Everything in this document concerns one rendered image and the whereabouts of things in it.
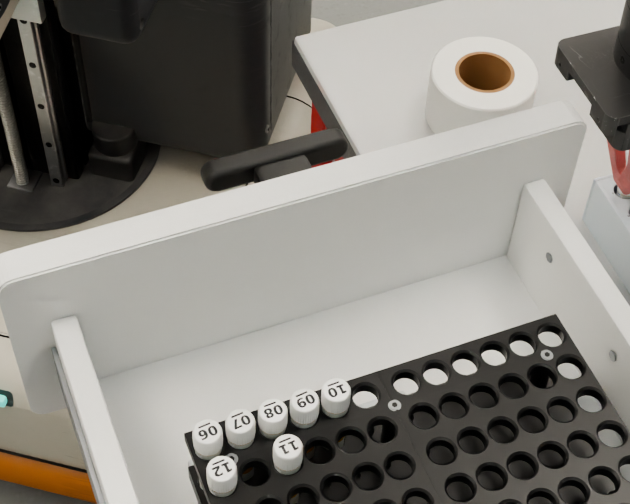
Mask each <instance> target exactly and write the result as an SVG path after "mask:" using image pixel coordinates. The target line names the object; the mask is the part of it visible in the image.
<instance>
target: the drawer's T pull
mask: <svg viewBox="0 0 630 504"><path fill-rule="evenodd" d="M347 150H348V142H347V140H346V138H345V136H344V134H343V132H342V131H341V130H339V129H338V128H329V129H325V130H321V131H318V132H314V133H310V134H306V135H303V136H299V137H295V138H291V139H288V140H284V141H280V142H276V143H272V144H269V145H265V146H261V147H257V148H254V149H250V150H246V151H242V152H239V153H235V154H231V155H227V156H224V157H220V158H216V159H212V160H209V161H207V162H206V163H205V164H204V165H203V166H202V168H201V170H200V173H201V178H202V180H203V182H204V184H205V186H206V188H207V189H209V190H210V191H221V190H225V189H228V188H232V187H236V186H239V185H243V184H247V183H250V182H254V183H255V184H256V183H259V182H263V181H267V180H270V179H274V178H278V177H281V176H285V175H289V174H292V173H296V172H300V171H303V170H307V169H311V168H312V166H313V165H316V164H320V163H324V162H327V161H331V160H335V159H338V158H340V157H342V156H343V155H344V154H345V153H346V152H347Z"/></svg>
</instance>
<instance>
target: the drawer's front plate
mask: <svg viewBox="0 0 630 504"><path fill-rule="evenodd" d="M586 126H587V125H586V124H585V122H584V121H583V119H582V118H581V117H580V115H579V114H578V112H577V111H576V110H575V108H574V107H573V106H572V104H571V103H570V102H569V101H566V100H560V101H556V102H552V103H548V104H545V105H541V106H537V107H534V108H530V109H526V110H523V111H519V112H515V113H512V114H508V115H504V116H501V117H497V118H493V119H490V120H486V121H482V122H479V123H475V124H472V125H468V126H464V127H461V128H457V129H453V130H450V131H446V132H442V133H439V134H435V135H431V136H428V137H424V138H420V139H417V140H413V141H409V142H406V143H402V144H398V145H395V146H391V147H387V148H384V149H380V150H376V151H373V152H369V153H365V154H362V155H358V156H354V157H351V158H347V159H343V160H340V161H336V162H333V163H329V164H325V165H322V166H318V167H314V168H311V169H307V170H303V171H300V172H296V173H292V174H289V175H285V176H281V177H278V178H274V179H270V180H267V181H263V182H259V183H256V184H252V185H248V186H245V187H241V188H237V189H234V190H230V191H226V192H223V193H219V194H215V195H212V196H208V197H205V198H201V199H197V200H194V201H190V202H186V203H183V204H179V205H175V206H172V207H168V208H164V209H161V210H157V211H153V212H150V213H146V214H142V215H139V216H135V217H131V218H128V219H124V220H120V221H117V222H113V223H109V224H106V225H102V226H98V227H95V228H91V229H87V230H84V231H80V232H77V233H73V234H69V235H66V236H62V237H58V238H55V239H51V240H47V241H44V242H40V243H36V244H33V245H29V246H25V247H22V248H18V249H14V250H11V251H7V252H4V253H1V254H0V307H1V311H2V314H3V317H4V321H5V324H6V328H7V331H8V334H9V338H10V341H11V345H12V348H13V351H14V355H15V358H16V362H17V365H18V368H19V372H20V375H21V379H22V382H23V386H24V389H25V392H26V396H27V399H28V403H29V406H30V409H31V410H32V412H34V413H37V414H47V413H51V412H54V411H58V410H61V409H64V408H67V406H66V403H65V400H64V396H63V393H62V390H61V387H60V383H59V379H58V375H57V371H56V367H55V363H54V359H53V355H52V351H51V348H52V347H56V343H55V339H54V335H53V331H52V327H51V323H52V321H54V320H58V319H61V318H65V317H68V316H72V315H75V316H76V317H77V319H78V322H79V325H80V328H81V331H82V334H83V336H84V339H85V342H86V345H87V348H88V351H89V354H90V357H91V360H92V363H93V366H94V369H95V372H96V375H97V378H98V379H101V378H105V377H108V376H111V375H114V374H118V373H121V372H124V371H127V370H131V369H134V368H137V367H141V366H144V365H147V364H150V363H154V362H157V361H160V360H164V359H167V358H170V357H173V356H177V355H180V354H183V353H186V352H190V351H193V350H196V349H200V348H203V347H206V346H209V345H213V344H216V343H219V342H223V341H226V340H229V339H232V338H236V337H239V336H242V335H246V334H249V333H252V332H255V331H259V330H262V329H265V328H268V327H272V326H275V325H278V324H282V323H285V322H288V321H291V320H295V319H298V318H301V317H305V316H308V315H311V314H314V313H318V312H321V311H324V310H328V309H331V308H334V307H337V306H341V305H344V304H347V303H350V302H354V301H357V300H360V299H364V298H367V297H370V296H373V295H377V294H380V293H383V292H387V291H390V290H393V289H396V288H400V287H403V286H406V285H410V284H413V283H416V282H419V281H423V280H426V279H429V278H432V277H436V276H439V275H442V274H446V273H449V272H452V271H455V270H459V269H462V268H465V267H469V266H472V265H475V264H478V263H482V262H485V261H488V260H492V259H495V258H498V257H501V256H505V255H506V256H507V253H508V249H509V245H510V241H511V236H512V232H513V228H514V224H515V220H516V216H517V212H518V208H519V203H520V199H521V195H522V191H523V187H524V185H525V184H527V183H530V182H534V181H537V180H540V179H544V180H545V181H546V182H547V184H548V185H549V187H550V188H551V190H552V191H553V193H554V194H555V196H556V197H557V199H558V200H559V202H560V203H561V205H562V206H563V208H564V206H565V203H566V199H567V196H568V192H569V189H570V185H571V182H572V178H573V175H574V171H575V168H576V164H577V161H578V157H579V154H580V150H581V147H582V143H583V140H584V136H585V133H586V129H587V127H586ZM56 348H57V347H56Z"/></svg>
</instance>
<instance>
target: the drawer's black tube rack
mask: <svg viewBox="0 0 630 504"><path fill-rule="evenodd" d="M563 363H570V364H573V365H575V366H576V367H578V368H579V370H580V371H581V376H580V377H578V378H575V379H569V378H566V377H564V376H563V375H561V374H560V372H559V371H558V366H559V365H560V364H563ZM376 372H377V374H378V376H379V378H380V380H381V382H382V384H383V386H384V388H385V390H386V392H387V394H388V396H389V398H390V400H391V401H390V402H389V403H388V408H385V409H382V410H379V411H376V412H373V413H370V414H367V415H364V416H361V417H358V418H355V419H352V420H349V421H346V422H343V423H340V424H337V425H334V426H331V427H328V428H325V429H322V430H319V431H316V432H313V433H310V434H307V435H304V436H301V437H298V438H299V439H300V441H302V444H303V460H302V464H301V467H300V469H299V470H298V471H297V472H296V473H294V474H291V475H284V474H281V473H279V472H278V471H277V470H276V469H275V467H274V462H273V446H270V447H267V448H264V449H261V450H258V451H255V452H252V453H249V454H246V455H243V456H240V457H237V455H236V454H233V453H230V454H228V455H226V457H229V458H231V459H232V460H233V461H234V462H235V463H236V466H237V476H238V478H237V479H238V480H237V485H236V488H235V490H234V492H233V493H232V494H231V495H229V496H226V497H217V496H215V495H213V494H212V493H211V492H210V490H209V486H208V483H207V475H206V468H204V469H201V470H198V475H197V472H196V469H195V467H194V465H192V466H189V467H188V474H189V479H190V482H191V485H192V488H193V490H194V493H195V496H196V499H197V501H198V504H290V503H289V502H290V500H291V498H292V497H293V496H294V495H296V494H298V493H299V500H298V501H297V503H295V504H630V482H629V481H627V480H626V479H624V477H623V476H622V475H621V473H620V467H621V466H623V465H625V464H630V432H629V430H628V428H627V427H626V425H625V424H624V422H623V420H622V419H621V417H620V416H619V414H618V412H617V411H616V409H615V408H614V406H613V404H612V403H611V401H610V400H609V398H608V396H607V395H606V393H605V392H604V390H603V388H602V387H601V385H600V384H599V382H598V380H597V379H596V377H595V376H594V374H593V372H592V371H591V369H590V368H589V366H588V364H587V363H586V361H585V360H584V358H583V356H582V355H581V353H580V352H579V350H578V348H577V347H576V346H573V347H570V348H567V349H564V350H561V351H558V352H555V353H552V352H551V351H549V350H543V351H542V352H541V357H540V358H537V359H534V360H531V361H528V362H525V363H522V364H519V365H516V366H512V367H509V368H506V369H503V370H500V371H497V372H494V373H491V374H488V375H485V376H482V377H479V378H476V379H473V380H470V381H467V382H464V383H461V384H458V385H455V386H452V387H449V388H446V389H443V390H440V391H437V392H434V393H431V394H428V395H425V396H422V397H419V398H416V399H413V400H410V401H407V402H404V403H400V402H399V401H398V400H393V398H392V396H391V394H390V392H389V390H388V388H387V386H386V384H385V382H384V380H383V378H382V376H381V374H380V372H379V371H376ZM585 395H587V396H592V397H594V398H596V399H597V400H598V401H599V402H600V404H601V406H602V409H601V410H599V411H597V412H588V411H586V410H584V409H582V408H581V407H580V405H579V404H578V400H577V399H578V398H579V397H581V396H585ZM604 429H610V430H613V431H616V432H617V433H618V434H619V435H620V436H621V438H622V440H623V444H622V445H620V446H618V447H610V446H607V445H605V444H604V443H603V442H602V441H601V440H600V438H599V436H598V432H600V431H601V430H604ZM344 436H345V438H344V445H343V447H342V448H340V447H339V446H338V441H339V440H340V439H341V438H342V437H344ZM314 446H315V450H314V456H313V457H312V458H310V459H308V458H307V456H306V453H307V451H308V450H309V449H310V448H312V447H314ZM323 446H324V447H326V448H328V449H329V450H327V449H325V448H324V447H323ZM251 467H254V475H253V476H252V477H251V478H250V479H249V480H246V481H243V479H242V475H243V473H244V472H245V471H246V470H247V469H249V468H251ZM199 480H200V483H201V485H202V488H203V489H201V488H200V483H199Z"/></svg>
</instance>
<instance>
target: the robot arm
mask: <svg viewBox="0 0 630 504"><path fill-rule="evenodd" d="M554 63H555V65H556V67H557V68H558V70H559V71H560V73H561V74H562V76H563V77H564V78H565V80H566V81H569V80H573V79H574V80H575V82H576V83H577V85H578V86H579V87H580V89H581V90H582V92H583V93H584V95H585V96H586V98H587V99H588V100H589V102H590V103H591V109H590V113H589V115H590V116H591V118H592V119H593V121H594V122H595V124H596V125H597V126H598V128H599V129H600V131H601V132H602V133H603V135H604V136H605V137H606V139H607V144H608V150H609V156H610V162H611V168H612V174H613V179H614V181H615V183H616V184H617V186H618V187H619V189H620V190H621V192H622V193H623V194H624V195H627V194H630V0H626V1H625V5H624V9H623V13H622V17H621V22H620V25H619V26H615V27H611V28H607V29H602V30H598V31H594V32H590V33H586V34H581V35H577V36H573V37H569V38H564V39H562V40H560V41H559V42H558V46H557V51H556V56H555V62H554ZM626 150H629V153H628V162H627V165H626Z"/></svg>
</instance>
